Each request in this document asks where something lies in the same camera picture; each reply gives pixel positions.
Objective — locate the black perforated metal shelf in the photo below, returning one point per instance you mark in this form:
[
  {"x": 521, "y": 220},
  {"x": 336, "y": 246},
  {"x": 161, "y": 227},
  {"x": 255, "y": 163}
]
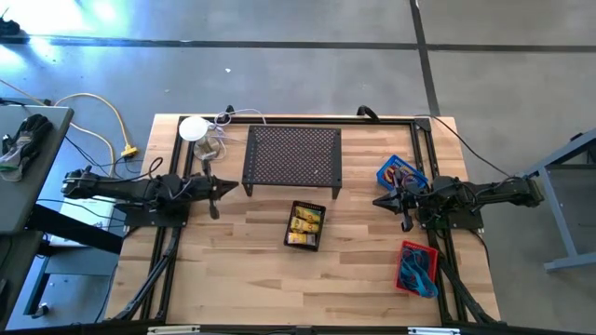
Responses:
[{"x": 293, "y": 156}]

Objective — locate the blue slotted plastic basket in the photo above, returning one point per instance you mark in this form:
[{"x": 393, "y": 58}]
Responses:
[{"x": 384, "y": 179}]

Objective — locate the black slotted plastic basket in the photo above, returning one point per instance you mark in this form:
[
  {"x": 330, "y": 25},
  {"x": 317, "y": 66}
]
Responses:
[{"x": 321, "y": 207}]

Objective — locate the white box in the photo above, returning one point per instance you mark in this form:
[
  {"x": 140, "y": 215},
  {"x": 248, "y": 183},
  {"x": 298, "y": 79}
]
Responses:
[{"x": 88, "y": 209}]

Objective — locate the yellow rectangular packet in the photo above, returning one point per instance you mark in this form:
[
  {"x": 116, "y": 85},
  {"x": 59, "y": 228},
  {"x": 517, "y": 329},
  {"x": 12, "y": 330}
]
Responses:
[
  {"x": 305, "y": 225},
  {"x": 302, "y": 238},
  {"x": 308, "y": 214}
]

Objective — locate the white mushroom-shaped lamp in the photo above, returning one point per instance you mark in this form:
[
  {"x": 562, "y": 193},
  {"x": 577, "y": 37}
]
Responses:
[{"x": 193, "y": 129}]

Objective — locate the silver metal bracket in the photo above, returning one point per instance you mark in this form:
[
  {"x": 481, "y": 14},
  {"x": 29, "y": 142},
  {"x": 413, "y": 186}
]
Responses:
[
  {"x": 433, "y": 331},
  {"x": 172, "y": 330}
]

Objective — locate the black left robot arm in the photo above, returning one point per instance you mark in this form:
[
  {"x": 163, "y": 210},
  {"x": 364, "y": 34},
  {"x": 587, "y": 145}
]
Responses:
[{"x": 125, "y": 188}]

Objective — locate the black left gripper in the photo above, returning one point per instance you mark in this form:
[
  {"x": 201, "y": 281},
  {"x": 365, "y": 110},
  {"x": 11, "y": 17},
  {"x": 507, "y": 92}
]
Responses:
[{"x": 202, "y": 188}]

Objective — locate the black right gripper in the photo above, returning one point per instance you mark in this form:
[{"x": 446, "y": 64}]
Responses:
[{"x": 416, "y": 197}]

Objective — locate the grey side table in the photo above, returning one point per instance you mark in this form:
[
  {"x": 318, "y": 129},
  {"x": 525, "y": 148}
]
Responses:
[{"x": 56, "y": 139}]

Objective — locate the black desk crossbar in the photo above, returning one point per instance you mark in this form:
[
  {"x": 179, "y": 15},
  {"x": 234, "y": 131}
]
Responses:
[{"x": 79, "y": 228}]

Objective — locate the grey-blue table frame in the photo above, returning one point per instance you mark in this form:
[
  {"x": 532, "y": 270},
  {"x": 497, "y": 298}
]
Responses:
[{"x": 563, "y": 216}]

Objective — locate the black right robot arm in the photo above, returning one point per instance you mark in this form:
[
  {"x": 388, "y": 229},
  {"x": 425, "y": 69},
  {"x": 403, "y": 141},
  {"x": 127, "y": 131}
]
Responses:
[{"x": 484, "y": 193}]

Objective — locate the black and grey gloves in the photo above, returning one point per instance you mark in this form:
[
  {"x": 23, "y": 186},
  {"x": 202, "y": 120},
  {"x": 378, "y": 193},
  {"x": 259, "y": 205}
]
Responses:
[{"x": 28, "y": 135}]

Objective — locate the red slotted plastic basket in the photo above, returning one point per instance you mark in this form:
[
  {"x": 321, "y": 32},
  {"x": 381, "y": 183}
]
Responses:
[{"x": 402, "y": 270}]

